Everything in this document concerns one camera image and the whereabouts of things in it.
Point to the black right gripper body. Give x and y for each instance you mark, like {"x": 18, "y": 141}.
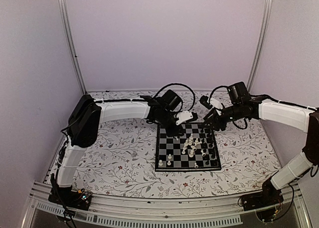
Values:
{"x": 236, "y": 112}

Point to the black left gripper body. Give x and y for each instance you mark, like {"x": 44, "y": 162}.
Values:
{"x": 165, "y": 120}

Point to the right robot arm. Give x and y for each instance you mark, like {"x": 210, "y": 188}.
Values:
{"x": 268, "y": 110}

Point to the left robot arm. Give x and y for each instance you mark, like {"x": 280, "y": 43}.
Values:
{"x": 90, "y": 114}

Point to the black and white chess board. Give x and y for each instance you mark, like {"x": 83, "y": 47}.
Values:
{"x": 196, "y": 145}

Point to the floral patterned table mat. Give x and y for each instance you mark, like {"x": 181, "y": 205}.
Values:
{"x": 122, "y": 163}

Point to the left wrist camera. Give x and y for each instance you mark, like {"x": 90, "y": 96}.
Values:
{"x": 172, "y": 103}

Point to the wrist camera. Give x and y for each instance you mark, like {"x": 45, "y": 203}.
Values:
{"x": 172, "y": 103}
{"x": 237, "y": 92}

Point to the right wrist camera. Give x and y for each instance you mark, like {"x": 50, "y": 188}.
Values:
{"x": 237, "y": 92}

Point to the back aluminium rail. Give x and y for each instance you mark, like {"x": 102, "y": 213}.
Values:
{"x": 152, "y": 91}

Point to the aluminium rail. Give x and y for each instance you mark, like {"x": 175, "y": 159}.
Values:
{"x": 152, "y": 91}
{"x": 120, "y": 212}

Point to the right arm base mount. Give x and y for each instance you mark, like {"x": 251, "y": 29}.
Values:
{"x": 269, "y": 196}

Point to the front aluminium rail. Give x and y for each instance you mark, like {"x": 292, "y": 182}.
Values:
{"x": 120, "y": 212}

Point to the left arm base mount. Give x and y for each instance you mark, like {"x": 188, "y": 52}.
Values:
{"x": 80, "y": 199}

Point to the right aluminium frame post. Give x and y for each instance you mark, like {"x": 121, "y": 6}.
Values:
{"x": 261, "y": 39}

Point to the aluminium frame post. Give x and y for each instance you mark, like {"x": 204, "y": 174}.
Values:
{"x": 71, "y": 45}
{"x": 261, "y": 39}

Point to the left aluminium frame post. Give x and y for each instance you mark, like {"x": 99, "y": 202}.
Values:
{"x": 71, "y": 45}

